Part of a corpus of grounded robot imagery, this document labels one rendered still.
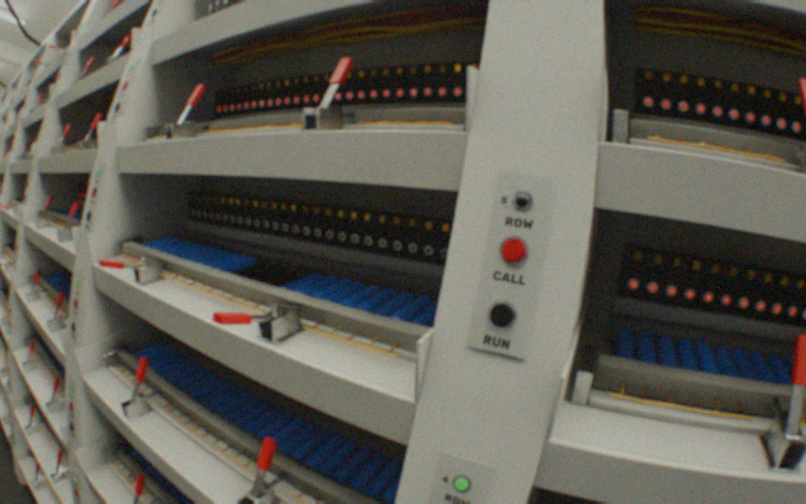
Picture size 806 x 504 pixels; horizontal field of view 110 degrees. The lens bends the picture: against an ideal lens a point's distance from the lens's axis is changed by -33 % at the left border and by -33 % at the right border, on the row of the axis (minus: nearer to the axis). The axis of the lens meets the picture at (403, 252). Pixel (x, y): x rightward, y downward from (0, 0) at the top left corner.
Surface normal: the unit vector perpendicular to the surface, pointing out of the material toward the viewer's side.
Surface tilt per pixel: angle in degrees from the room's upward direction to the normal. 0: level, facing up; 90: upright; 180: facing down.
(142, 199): 90
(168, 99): 90
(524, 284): 90
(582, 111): 90
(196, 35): 111
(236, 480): 21
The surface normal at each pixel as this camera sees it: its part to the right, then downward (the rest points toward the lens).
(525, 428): -0.44, -0.13
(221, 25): -0.48, 0.22
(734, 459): 0.02, -0.96
